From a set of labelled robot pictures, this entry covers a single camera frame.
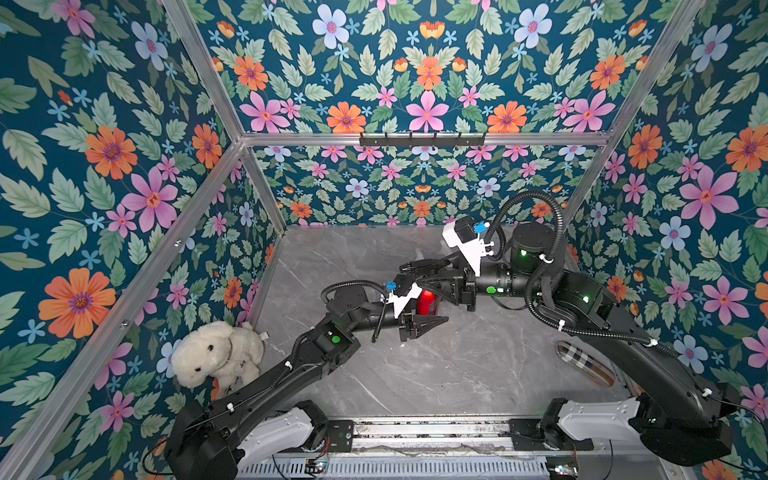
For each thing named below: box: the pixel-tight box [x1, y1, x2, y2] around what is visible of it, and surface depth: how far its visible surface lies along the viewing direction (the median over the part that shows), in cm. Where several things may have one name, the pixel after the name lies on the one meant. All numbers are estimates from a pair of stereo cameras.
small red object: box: [416, 289, 438, 316], surface depth 54 cm
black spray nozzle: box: [394, 251, 463, 296], surface depth 49 cm
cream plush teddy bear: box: [172, 321, 264, 393], surface depth 74 cm
